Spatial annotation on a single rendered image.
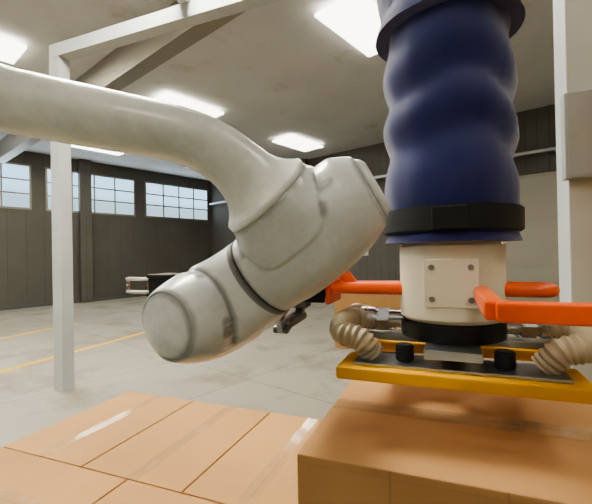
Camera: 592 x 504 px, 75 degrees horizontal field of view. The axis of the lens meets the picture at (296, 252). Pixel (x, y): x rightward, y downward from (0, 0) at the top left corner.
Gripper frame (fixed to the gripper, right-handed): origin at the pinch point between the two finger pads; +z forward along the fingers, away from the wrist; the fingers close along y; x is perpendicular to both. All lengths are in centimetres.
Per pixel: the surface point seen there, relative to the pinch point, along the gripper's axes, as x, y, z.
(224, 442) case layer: -51, 62, 48
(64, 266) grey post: -306, 2, 180
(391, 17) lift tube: 18.5, -44.3, -8.3
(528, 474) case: 34.8, 21.0, -17.7
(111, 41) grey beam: -242, -193, 180
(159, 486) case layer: -55, 62, 18
